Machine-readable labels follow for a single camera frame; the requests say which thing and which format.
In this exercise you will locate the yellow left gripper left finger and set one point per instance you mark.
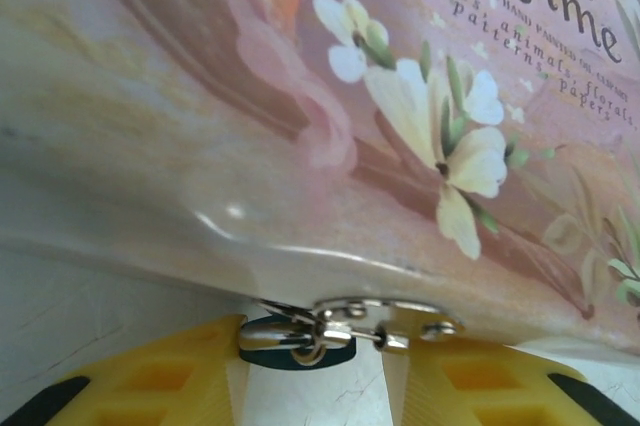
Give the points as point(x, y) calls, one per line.
point(210, 346)

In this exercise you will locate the silver metal clasp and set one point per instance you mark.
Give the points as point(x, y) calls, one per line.
point(270, 336)

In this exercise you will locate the pink floral tin box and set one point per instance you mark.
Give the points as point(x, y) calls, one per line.
point(300, 96)

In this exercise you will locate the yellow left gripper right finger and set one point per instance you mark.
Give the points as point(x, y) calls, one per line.
point(420, 386)

